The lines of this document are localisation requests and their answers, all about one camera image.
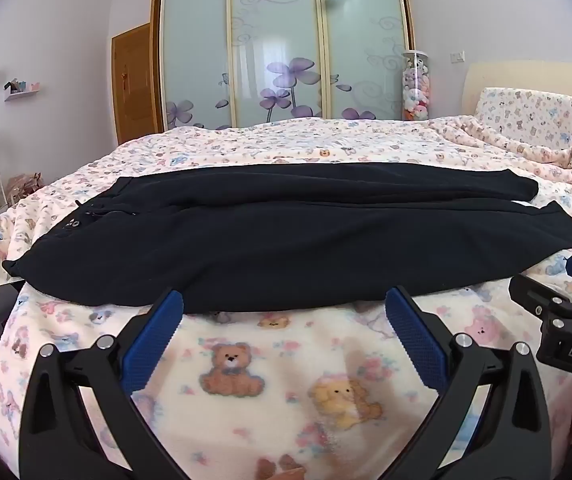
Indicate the black pants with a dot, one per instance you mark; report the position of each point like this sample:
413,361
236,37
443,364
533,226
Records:
266,240

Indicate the bear print fleece blanket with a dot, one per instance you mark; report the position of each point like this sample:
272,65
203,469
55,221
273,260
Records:
276,355

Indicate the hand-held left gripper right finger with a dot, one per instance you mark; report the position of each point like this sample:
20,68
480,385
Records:
416,340

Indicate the sliding glass wardrobe doors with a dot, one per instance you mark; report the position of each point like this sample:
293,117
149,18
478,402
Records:
276,35

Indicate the bear print pillow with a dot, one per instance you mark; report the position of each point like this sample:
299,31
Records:
528,117

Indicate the clear tube of plush toys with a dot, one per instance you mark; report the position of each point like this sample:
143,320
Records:
416,90

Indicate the white wall shelf with trinkets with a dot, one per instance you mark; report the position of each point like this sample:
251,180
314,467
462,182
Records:
20,91

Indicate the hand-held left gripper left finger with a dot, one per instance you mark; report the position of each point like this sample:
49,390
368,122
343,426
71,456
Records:
153,340

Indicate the white wall switch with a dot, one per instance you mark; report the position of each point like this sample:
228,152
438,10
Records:
458,57

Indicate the cream bed headboard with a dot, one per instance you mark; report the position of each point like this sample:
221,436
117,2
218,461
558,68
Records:
541,77

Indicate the wooden door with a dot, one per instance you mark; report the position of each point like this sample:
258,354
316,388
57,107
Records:
133,85

